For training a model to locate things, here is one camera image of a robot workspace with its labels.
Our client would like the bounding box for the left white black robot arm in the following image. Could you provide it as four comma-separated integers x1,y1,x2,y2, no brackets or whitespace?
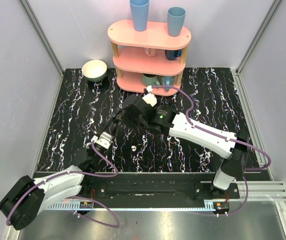
0,122,118,230

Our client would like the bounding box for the right aluminium corner post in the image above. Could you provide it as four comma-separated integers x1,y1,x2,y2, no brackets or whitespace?
235,0,283,73

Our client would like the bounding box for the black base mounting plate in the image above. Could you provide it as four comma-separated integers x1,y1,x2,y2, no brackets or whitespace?
81,172,240,200

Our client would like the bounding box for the dark blue ceramic mug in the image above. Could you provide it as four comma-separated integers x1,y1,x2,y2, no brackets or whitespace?
165,49,182,61

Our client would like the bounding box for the pink three-tier wooden shelf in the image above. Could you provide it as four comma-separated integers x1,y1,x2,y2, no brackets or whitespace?
108,19,192,96

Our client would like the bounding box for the aluminium corner post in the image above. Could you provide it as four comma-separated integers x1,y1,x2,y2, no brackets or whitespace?
235,0,283,73
20,0,65,76

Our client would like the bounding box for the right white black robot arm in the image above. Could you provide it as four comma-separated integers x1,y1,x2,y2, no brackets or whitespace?
120,93,249,200

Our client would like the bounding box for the pink ceramic mug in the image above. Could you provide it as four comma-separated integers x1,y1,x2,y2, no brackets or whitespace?
144,48,157,58

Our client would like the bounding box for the blue butterfly ceramic mug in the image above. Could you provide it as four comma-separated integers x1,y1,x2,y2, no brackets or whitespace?
160,75,175,86

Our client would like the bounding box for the green speckled ceramic mug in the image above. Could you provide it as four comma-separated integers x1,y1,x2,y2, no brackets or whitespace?
141,73,160,86

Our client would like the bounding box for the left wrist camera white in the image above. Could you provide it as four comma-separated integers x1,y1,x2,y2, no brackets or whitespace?
91,131,115,150

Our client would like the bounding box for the grey blue tall cup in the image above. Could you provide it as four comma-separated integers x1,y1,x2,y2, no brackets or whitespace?
167,7,186,37

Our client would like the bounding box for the aluminium frame rail front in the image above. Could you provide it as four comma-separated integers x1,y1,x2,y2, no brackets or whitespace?
47,199,215,212

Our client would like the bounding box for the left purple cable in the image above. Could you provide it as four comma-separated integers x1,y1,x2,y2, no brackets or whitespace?
6,142,120,229

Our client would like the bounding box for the left aluminium corner post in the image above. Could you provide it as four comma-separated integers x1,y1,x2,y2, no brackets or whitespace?
20,0,65,76

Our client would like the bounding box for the green white ceramic bowl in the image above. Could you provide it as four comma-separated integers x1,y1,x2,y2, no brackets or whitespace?
82,59,108,83

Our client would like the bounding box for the light blue tall cup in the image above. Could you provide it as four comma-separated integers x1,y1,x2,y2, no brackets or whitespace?
130,0,150,32

